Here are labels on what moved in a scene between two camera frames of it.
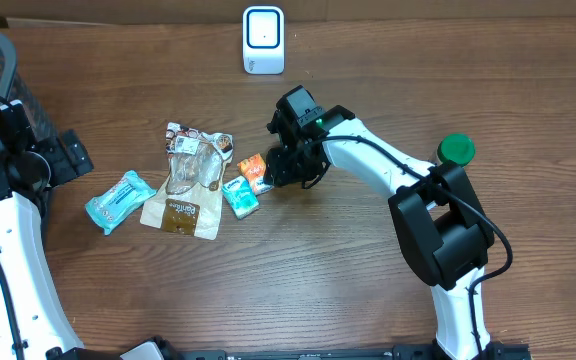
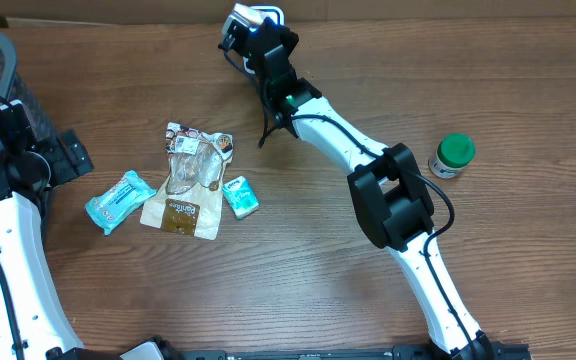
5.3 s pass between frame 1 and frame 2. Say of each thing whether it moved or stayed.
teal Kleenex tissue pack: stayed
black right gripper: moved
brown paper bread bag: stayed
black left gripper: stayed
